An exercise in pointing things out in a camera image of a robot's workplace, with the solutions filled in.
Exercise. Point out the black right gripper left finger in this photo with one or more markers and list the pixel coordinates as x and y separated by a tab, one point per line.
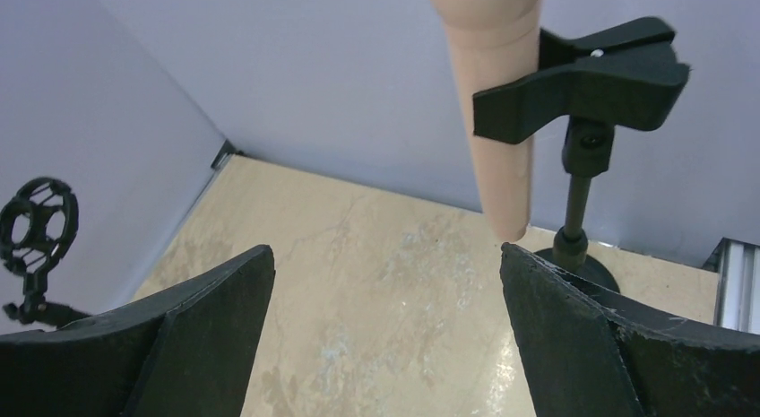
188	350

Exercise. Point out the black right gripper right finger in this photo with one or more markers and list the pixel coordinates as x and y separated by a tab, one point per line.
589	351

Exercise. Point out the black tripod mic stand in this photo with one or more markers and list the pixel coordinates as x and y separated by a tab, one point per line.
38	226

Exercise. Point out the round-base mic stand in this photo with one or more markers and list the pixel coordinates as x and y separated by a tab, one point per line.
628	75

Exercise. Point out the beige pink microphone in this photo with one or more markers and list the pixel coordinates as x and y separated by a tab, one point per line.
493	43

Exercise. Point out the aluminium rail frame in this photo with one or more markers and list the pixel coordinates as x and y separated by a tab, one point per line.
737	299

